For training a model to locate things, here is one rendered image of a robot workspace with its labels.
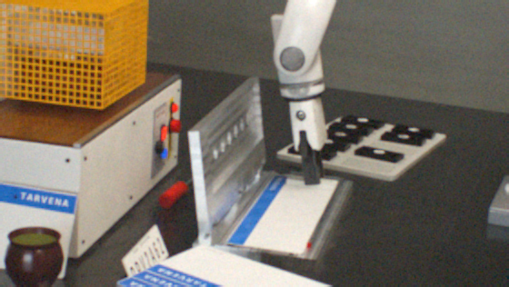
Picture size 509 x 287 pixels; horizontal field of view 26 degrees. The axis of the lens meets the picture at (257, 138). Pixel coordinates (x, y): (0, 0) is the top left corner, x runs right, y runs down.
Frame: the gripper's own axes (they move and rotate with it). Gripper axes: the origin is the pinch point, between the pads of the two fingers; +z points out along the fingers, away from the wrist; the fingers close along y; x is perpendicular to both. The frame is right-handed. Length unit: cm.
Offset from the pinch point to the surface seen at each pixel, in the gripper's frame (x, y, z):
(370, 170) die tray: -8.1, 18.8, 5.8
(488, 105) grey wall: -25, 207, 37
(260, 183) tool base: 10.3, -2.4, 0.8
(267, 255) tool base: 1.1, -38.5, 2.9
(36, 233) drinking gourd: 28, -64, -11
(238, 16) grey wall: 69, 219, -6
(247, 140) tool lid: 11.3, -3.6, -8.3
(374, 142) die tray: -6.4, 41.3, 5.4
